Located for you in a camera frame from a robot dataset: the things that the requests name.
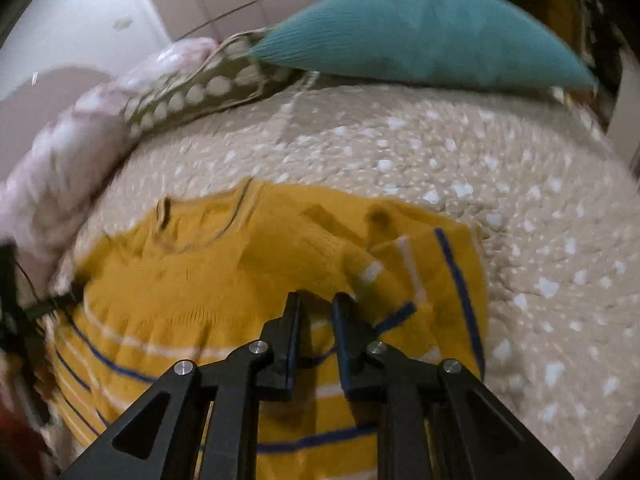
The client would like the yellow striped knit sweater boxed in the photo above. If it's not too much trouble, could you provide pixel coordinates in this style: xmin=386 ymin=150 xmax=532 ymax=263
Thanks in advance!
xmin=47 ymin=177 xmax=491 ymax=480

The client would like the beige patterned bedspread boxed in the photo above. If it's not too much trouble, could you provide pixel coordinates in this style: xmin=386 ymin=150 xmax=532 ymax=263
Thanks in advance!
xmin=47 ymin=74 xmax=640 ymax=480

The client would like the brown hedgehog print bolster pillow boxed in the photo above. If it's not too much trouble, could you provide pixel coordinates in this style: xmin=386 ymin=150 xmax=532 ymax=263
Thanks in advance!
xmin=122 ymin=27 xmax=306 ymax=138

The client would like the teal ribbed pillow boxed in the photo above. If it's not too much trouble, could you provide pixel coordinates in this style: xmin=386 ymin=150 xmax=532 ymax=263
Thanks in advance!
xmin=249 ymin=0 xmax=600 ymax=95

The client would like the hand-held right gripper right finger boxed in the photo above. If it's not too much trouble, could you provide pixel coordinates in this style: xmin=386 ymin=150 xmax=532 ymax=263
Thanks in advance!
xmin=332 ymin=292 xmax=576 ymax=480

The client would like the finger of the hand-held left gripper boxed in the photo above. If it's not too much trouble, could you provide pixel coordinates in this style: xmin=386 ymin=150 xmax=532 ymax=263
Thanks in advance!
xmin=24 ymin=294 xmax=77 ymax=322

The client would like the pink floral quilt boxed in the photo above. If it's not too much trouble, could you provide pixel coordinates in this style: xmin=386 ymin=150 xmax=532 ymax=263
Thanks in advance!
xmin=0 ymin=36 xmax=221 ymax=271

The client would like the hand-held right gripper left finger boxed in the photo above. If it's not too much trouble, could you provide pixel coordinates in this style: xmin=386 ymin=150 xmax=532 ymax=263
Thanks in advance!
xmin=60 ymin=292 xmax=304 ymax=480

